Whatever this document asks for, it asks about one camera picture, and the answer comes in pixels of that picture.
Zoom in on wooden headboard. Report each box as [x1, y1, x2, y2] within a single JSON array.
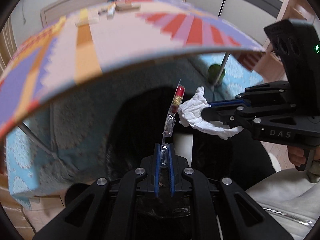
[[40, 0, 107, 28]]

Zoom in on grey trousers leg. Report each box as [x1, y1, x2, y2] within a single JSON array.
[[246, 168, 319, 239]]

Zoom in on yellow ointment tube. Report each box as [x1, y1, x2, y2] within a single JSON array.
[[106, 3, 116, 19]]

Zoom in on black right camera box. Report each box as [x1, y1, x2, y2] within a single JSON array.
[[264, 19, 319, 116]]

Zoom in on white card strip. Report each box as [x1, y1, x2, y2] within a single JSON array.
[[75, 18, 100, 27]]

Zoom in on green round object under bed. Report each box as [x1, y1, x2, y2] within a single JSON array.
[[208, 64, 226, 87]]

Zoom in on black trash bag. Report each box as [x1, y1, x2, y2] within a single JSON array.
[[105, 86, 276, 190]]

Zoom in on person's right hand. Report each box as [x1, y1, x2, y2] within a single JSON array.
[[287, 146, 320, 167]]

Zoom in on colourful patterned foam mat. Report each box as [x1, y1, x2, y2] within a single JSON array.
[[1, 0, 265, 137]]

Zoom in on white tissue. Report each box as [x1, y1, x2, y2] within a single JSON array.
[[177, 86, 244, 140]]

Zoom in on white sliding wardrobe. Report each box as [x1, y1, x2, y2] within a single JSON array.
[[186, 0, 284, 45]]

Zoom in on white plastic holder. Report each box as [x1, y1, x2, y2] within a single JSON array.
[[116, 3, 140, 12]]

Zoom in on capsule blister pack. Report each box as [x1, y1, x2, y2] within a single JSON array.
[[160, 81, 185, 167]]

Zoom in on grey metal frame rod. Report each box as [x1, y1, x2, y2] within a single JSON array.
[[213, 53, 230, 87]]

